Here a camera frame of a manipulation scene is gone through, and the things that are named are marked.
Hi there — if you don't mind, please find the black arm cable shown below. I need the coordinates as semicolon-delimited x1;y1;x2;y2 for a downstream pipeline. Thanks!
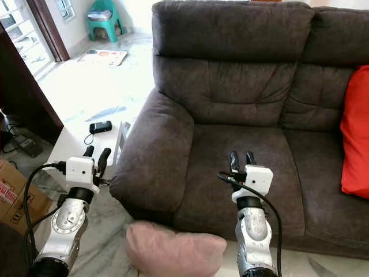
218;171;283;277
23;161;67;267

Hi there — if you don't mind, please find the brown cardboard box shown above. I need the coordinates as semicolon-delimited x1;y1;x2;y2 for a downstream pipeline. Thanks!
0;159;55;236

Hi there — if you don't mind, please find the stack of folded cloths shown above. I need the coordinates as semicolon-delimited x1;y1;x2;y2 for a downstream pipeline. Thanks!
88;9;114;23

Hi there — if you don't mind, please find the dark brown fabric sofa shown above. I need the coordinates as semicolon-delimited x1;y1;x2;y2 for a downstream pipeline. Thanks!
109;0;369;260

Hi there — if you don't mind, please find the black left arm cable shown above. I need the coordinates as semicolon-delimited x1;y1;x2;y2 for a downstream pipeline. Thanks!
23;161;67;267

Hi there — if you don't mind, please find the brown wooden door frame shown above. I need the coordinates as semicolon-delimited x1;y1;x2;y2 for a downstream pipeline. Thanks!
27;0;70;63

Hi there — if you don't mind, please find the pink fluffy pillow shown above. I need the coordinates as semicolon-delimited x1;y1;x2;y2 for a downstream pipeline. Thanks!
126;221;228;277

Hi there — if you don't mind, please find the small black device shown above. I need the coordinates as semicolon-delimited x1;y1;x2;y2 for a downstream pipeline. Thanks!
89;121;113;134

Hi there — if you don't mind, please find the dark brown upholstered seat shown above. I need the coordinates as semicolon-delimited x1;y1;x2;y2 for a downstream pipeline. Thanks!
0;222;31;277

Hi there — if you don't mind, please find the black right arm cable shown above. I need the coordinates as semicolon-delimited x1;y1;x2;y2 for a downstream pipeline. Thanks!
218;171;283;277

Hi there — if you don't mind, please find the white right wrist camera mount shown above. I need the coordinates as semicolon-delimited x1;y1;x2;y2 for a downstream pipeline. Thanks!
231;164;274;204

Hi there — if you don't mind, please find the white window grille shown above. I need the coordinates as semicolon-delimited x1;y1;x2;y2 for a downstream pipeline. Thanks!
1;0;56;76

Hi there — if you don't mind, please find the green plastic chair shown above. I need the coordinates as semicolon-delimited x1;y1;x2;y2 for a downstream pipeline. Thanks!
87;0;125;43

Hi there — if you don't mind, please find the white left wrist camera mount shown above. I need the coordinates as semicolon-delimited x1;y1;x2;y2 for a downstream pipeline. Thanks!
65;156;100;194

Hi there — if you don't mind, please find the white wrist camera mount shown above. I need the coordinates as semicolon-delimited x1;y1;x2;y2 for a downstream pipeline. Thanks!
65;156;100;194
231;164;274;204

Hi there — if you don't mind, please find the red pillow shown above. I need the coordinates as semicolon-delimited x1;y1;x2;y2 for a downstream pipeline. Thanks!
340;65;369;200

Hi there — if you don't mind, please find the white side table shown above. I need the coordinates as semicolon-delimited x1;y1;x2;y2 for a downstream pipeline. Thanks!
43;121;131;192

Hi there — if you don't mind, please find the dark wooden cabinet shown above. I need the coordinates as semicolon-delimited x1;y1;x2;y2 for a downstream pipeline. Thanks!
0;26;65;145

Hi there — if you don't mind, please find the white printed floor mat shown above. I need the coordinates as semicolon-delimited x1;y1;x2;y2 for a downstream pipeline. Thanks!
77;49;129;67

